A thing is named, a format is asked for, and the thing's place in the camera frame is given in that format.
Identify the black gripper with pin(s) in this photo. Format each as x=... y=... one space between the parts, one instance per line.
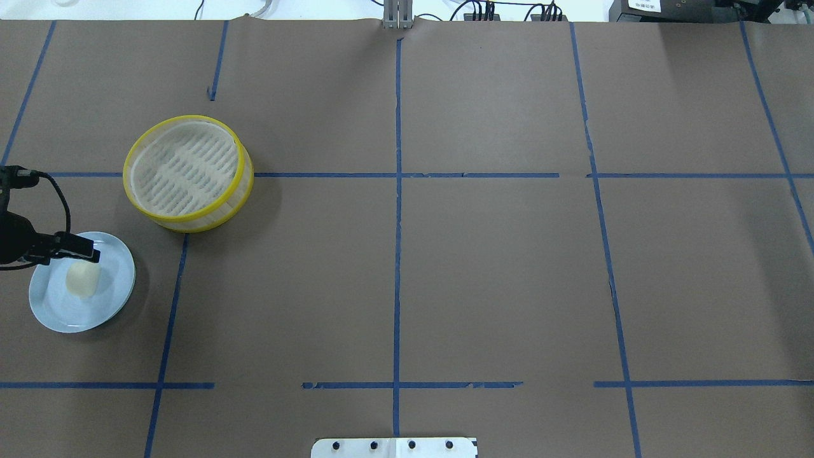
x=14 y=237

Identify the white steamed bun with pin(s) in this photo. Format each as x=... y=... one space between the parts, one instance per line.
x=82 y=279

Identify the yellow plastic steamer basket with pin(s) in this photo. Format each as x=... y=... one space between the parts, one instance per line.
x=188 y=174

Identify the light blue plate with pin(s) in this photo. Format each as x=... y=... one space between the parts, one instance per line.
x=66 y=309

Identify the black usb hub left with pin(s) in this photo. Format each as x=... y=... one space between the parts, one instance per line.
x=482 y=16

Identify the black usb hub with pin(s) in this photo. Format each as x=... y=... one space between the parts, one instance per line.
x=556 y=16
x=482 y=16

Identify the brown paper table cover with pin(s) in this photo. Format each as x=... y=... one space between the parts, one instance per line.
x=564 y=240

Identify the black usb hub right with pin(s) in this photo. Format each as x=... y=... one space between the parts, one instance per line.
x=556 y=16

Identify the black computer box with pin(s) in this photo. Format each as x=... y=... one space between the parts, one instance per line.
x=692 y=12

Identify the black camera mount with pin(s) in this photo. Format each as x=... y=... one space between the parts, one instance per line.
x=15 y=177

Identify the white pedestal base plate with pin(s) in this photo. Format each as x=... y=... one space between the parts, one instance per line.
x=396 y=447

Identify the aluminium frame post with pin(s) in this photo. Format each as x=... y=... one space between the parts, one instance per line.
x=398 y=14

